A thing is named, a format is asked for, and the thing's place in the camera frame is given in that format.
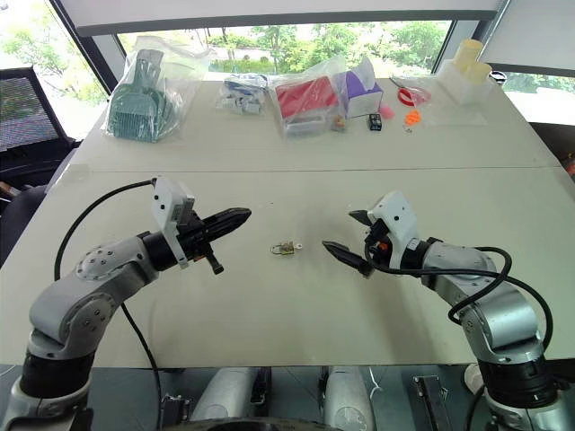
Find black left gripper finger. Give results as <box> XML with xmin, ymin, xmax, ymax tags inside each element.
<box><xmin>205</xmin><ymin>217</ymin><xmax>251</xmax><ymax>244</ymax></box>
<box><xmin>203</xmin><ymin>207</ymin><xmax>253</xmax><ymax>228</ymax></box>

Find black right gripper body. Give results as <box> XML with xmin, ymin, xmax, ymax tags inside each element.
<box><xmin>364</xmin><ymin>218</ymin><xmax>393</xmax><ymax>271</ymax></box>

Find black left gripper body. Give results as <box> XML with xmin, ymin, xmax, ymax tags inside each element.
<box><xmin>177</xmin><ymin>213</ymin><xmax>226</xmax><ymax>277</ymax></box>

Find bag of blue white parts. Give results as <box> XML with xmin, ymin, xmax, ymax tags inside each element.
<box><xmin>215</xmin><ymin>73</ymin><xmax>272</xmax><ymax>116</ymax></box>

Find purple white tissue box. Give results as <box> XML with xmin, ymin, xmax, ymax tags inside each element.
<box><xmin>342</xmin><ymin>57</ymin><xmax>385</xmax><ymax>120</ymax></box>

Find bag with red box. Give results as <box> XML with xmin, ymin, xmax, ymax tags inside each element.
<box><xmin>272</xmin><ymin>57</ymin><xmax>348</xmax><ymax>141</ymax></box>

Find silver rounded robot leg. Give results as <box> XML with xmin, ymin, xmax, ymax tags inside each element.
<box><xmin>322</xmin><ymin>365</ymin><xmax>376</xmax><ymax>431</ymax></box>
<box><xmin>190</xmin><ymin>366</ymin><xmax>258</xmax><ymax>424</ymax></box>

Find bag of green plastic dustpans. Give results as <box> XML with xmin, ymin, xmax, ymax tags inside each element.
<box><xmin>102</xmin><ymin>36</ymin><xmax>213</xmax><ymax>145</ymax></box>

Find white roll under table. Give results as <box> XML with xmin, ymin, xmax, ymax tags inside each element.
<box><xmin>464</xmin><ymin>363</ymin><xmax>485</xmax><ymax>397</ymax></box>

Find white block with cream cylinders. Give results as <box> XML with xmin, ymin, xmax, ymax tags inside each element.
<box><xmin>436</xmin><ymin>39</ymin><xmax>494</xmax><ymax>107</ymax></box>

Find black mesh office chair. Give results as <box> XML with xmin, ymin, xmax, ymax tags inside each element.
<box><xmin>0</xmin><ymin>65</ymin><xmax>84</xmax><ymax>268</ymax></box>

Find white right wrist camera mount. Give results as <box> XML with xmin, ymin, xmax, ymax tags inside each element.
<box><xmin>367</xmin><ymin>189</ymin><xmax>421</xmax><ymax>271</ymax></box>

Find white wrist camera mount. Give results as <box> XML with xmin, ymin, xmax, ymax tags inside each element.
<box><xmin>151</xmin><ymin>177</ymin><xmax>197</xmax><ymax>270</ymax></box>
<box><xmin>367</xmin><ymin>189</ymin><xmax>421</xmax><ymax>271</ymax></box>

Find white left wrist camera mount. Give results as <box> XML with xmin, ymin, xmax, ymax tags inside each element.
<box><xmin>151</xmin><ymin>177</ymin><xmax>197</xmax><ymax>270</ymax></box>

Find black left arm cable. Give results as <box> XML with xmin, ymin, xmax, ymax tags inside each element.
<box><xmin>53</xmin><ymin>179</ymin><xmax>164</xmax><ymax>431</ymax></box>

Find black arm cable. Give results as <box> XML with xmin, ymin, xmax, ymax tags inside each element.
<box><xmin>362</xmin><ymin>233</ymin><xmax>554</xmax><ymax>360</ymax></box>
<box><xmin>53</xmin><ymin>179</ymin><xmax>164</xmax><ymax>431</ymax></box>

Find red handled scissors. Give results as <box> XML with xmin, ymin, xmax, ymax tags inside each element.
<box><xmin>388</xmin><ymin>75</ymin><xmax>433</xmax><ymax>108</ymax></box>

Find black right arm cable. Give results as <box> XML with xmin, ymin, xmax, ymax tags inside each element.
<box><xmin>362</xmin><ymin>233</ymin><xmax>554</xmax><ymax>360</ymax></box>

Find grey metal bracket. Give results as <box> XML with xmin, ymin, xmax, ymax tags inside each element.
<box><xmin>411</xmin><ymin>374</ymin><xmax>451</xmax><ymax>431</ymax></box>

